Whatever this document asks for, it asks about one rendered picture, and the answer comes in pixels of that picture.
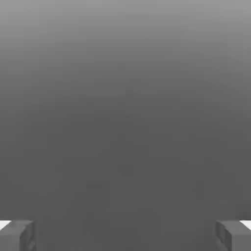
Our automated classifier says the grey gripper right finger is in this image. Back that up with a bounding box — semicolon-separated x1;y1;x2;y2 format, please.
215;219;251;251

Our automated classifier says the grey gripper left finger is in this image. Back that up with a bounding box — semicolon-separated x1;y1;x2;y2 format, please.
0;219;37;251

